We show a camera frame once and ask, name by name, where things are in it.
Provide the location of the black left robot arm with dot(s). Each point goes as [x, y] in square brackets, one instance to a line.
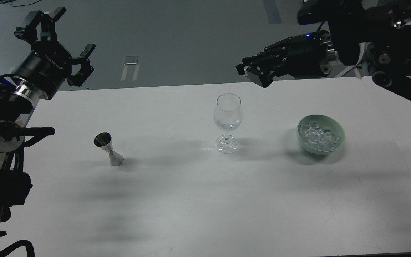
[17, 98]

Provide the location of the grey tape on floor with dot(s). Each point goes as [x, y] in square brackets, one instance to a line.
[131, 60]

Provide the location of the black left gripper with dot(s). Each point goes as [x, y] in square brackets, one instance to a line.
[49, 64]

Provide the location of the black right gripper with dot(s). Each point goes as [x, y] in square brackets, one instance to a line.
[303, 56]

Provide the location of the clear wine glass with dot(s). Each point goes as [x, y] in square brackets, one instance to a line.
[228, 116]

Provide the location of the green bowl of ice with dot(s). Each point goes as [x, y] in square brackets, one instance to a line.
[320, 134]

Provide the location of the steel cocktail jigger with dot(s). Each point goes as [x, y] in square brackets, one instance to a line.
[104, 142]

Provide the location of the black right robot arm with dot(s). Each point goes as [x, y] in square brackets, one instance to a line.
[380, 36]

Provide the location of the white office chair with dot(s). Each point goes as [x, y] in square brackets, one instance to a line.
[358, 70]

